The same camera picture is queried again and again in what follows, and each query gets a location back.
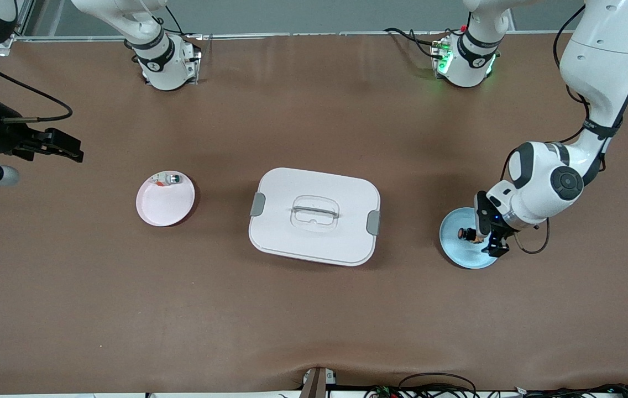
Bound pink round plate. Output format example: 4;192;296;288
135;170;196;228

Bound brown table cover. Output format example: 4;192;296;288
0;32;628;395

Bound black arm base cables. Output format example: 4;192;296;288
384;27;448;59

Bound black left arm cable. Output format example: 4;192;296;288
505;4;628;255

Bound light blue round plate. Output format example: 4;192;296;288
439;207;504;270

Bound white lidded plastic box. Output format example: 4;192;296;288
248;167;381;267

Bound black looped cable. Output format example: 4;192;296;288
397;373;478;398

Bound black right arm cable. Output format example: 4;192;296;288
0;45;74;123

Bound brown camera mount post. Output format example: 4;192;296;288
300;366;337;398

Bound clear box lid handle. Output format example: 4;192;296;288
291;206;340;221

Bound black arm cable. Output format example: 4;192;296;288
505;4;628;255
0;45;74;123

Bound black cable bundle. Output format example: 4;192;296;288
513;383;628;398

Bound aluminium frame profile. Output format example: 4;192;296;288
0;0;35;48

